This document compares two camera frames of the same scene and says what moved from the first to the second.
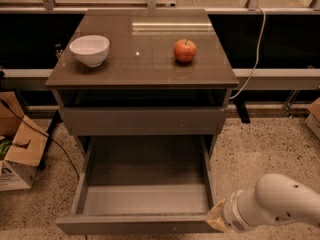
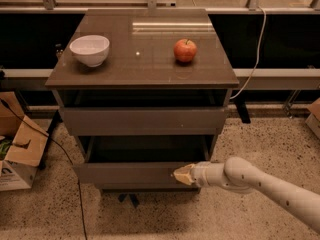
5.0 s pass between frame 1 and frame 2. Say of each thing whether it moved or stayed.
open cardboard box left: stayed
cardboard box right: stayed
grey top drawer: stayed
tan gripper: moved
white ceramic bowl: stayed
